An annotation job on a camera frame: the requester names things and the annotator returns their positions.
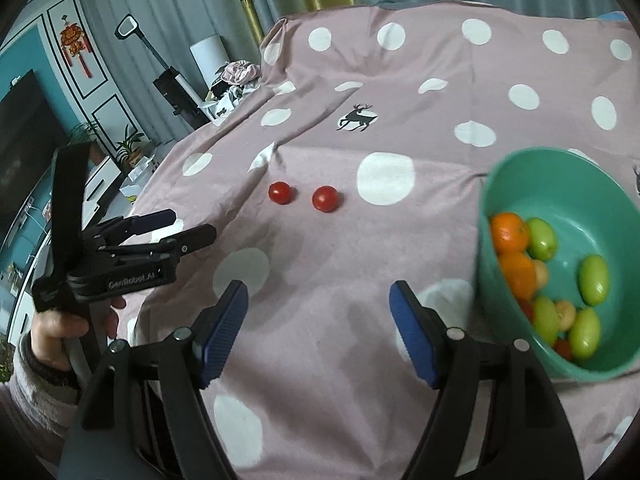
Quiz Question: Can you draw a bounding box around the potted green plant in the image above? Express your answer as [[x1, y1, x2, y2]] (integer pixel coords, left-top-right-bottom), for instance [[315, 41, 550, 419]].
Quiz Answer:
[[116, 125, 147, 168], [67, 120, 104, 166]]

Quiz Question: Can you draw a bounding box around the pink polka-dot blanket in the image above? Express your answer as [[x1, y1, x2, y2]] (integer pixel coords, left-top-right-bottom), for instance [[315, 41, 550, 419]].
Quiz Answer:
[[107, 2, 640, 480]]

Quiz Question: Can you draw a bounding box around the pastel printed cloth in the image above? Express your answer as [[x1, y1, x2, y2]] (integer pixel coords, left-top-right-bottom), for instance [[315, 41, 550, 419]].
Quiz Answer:
[[585, 9, 636, 23]]

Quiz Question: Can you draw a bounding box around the green jujube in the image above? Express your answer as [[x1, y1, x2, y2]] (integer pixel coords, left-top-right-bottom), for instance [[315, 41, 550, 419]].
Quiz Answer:
[[527, 217, 558, 261], [531, 296, 561, 346], [578, 254, 611, 307], [566, 307, 601, 359]]

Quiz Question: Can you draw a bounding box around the person's left forearm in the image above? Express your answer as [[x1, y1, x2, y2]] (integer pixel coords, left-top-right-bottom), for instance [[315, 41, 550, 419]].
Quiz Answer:
[[0, 332, 83, 466]]

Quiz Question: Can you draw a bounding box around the green plastic bowl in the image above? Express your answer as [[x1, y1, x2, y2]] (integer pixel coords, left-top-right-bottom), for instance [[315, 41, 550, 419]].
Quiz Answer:
[[472, 146, 640, 381]]

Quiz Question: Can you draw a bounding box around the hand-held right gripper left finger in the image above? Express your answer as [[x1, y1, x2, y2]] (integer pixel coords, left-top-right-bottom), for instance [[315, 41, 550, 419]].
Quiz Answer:
[[60, 280, 249, 480]]

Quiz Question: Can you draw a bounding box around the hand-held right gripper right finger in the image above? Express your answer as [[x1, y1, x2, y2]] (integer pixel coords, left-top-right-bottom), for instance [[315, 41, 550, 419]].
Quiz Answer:
[[389, 280, 586, 480]]

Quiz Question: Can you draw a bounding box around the person's left hand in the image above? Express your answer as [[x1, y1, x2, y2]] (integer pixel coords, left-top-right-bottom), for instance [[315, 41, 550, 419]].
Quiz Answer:
[[30, 296, 128, 371]]

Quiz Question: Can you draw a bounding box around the black television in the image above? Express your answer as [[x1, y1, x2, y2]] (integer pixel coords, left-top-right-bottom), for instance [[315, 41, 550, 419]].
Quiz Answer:
[[0, 70, 68, 251]]

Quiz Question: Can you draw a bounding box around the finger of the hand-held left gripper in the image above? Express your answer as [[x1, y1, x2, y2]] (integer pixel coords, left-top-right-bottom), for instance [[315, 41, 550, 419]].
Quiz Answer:
[[106, 224, 218, 262], [97, 208, 178, 244]]

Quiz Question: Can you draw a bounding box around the black upright vacuum cleaner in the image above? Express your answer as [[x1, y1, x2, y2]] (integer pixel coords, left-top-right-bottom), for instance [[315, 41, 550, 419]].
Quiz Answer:
[[115, 15, 212, 131]]

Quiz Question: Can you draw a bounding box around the orange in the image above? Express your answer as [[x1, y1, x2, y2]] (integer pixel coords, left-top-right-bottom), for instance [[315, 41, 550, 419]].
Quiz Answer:
[[490, 211, 531, 254], [497, 251, 538, 302]]

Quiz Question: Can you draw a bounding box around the red knot wall ornament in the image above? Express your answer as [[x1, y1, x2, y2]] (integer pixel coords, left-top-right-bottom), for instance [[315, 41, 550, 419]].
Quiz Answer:
[[60, 15, 94, 79]]

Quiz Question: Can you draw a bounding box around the pile of clothes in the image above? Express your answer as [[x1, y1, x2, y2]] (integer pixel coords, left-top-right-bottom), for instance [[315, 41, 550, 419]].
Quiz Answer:
[[202, 60, 263, 121]]

